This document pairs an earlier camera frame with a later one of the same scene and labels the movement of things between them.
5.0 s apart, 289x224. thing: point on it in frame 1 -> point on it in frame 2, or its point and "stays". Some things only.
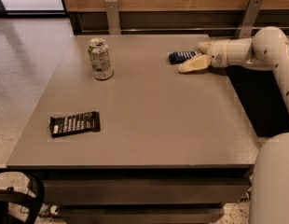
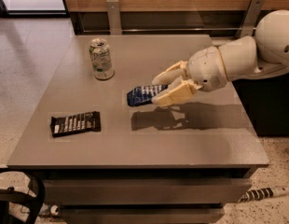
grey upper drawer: (57, 192) stays
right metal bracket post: (249, 19) stays
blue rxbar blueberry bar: (177, 57) -> (143, 95)
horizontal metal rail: (170, 28) stays
